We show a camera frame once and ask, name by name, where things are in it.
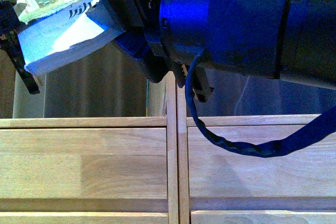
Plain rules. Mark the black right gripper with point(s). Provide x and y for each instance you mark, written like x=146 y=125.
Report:
x=165 y=35

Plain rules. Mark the white illustrated paperback book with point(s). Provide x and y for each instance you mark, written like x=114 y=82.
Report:
x=58 y=32

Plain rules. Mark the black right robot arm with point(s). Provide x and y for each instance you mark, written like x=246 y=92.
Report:
x=291 y=40

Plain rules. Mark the left wooden shelf unit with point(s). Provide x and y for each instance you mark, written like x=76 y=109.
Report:
x=91 y=170

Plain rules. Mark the wooden shelf unit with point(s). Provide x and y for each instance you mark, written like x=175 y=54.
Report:
x=91 y=170
x=216 y=186

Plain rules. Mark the right wooden shelf unit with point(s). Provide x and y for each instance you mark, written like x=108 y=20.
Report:
x=216 y=186

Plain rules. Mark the dark green curtain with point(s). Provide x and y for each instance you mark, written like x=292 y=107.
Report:
x=107 y=84

